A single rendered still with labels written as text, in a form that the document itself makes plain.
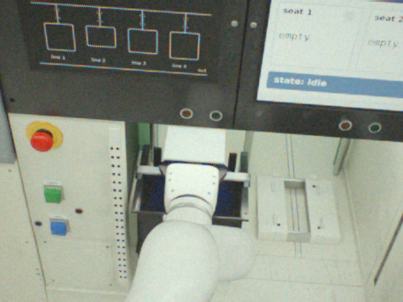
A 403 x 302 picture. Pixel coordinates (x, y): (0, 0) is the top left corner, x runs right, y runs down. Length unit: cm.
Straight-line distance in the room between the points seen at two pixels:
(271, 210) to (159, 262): 99
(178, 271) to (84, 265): 78
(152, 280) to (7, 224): 73
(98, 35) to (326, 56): 35
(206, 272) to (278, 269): 89
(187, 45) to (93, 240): 54
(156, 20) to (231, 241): 35
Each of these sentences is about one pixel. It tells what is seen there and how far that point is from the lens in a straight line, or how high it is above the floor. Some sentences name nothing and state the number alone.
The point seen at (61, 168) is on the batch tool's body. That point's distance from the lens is 114.
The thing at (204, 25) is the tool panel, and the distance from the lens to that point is 90.
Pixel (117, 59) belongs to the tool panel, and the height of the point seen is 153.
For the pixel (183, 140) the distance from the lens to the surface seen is 118.
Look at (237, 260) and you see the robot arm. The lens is 90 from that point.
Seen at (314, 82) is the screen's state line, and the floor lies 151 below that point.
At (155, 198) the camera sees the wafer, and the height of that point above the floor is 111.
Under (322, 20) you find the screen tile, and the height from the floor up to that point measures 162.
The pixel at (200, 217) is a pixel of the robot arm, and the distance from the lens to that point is 102.
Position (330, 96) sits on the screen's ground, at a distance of 98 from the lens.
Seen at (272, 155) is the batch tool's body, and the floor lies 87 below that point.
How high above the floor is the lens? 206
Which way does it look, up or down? 43 degrees down
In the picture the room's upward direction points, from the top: 4 degrees clockwise
